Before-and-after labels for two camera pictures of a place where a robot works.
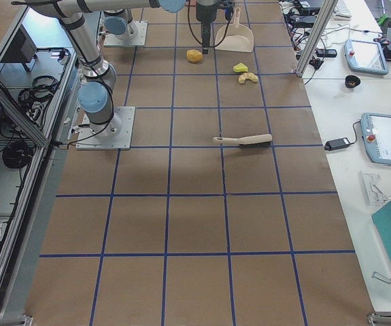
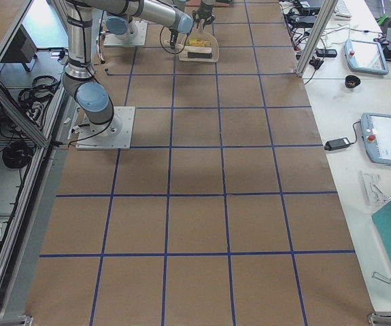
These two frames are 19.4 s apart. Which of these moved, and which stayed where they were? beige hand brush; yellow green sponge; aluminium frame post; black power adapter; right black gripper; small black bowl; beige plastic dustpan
Moved: beige plastic dustpan; beige hand brush; right black gripper; yellow green sponge
Stayed: aluminium frame post; black power adapter; small black bowl
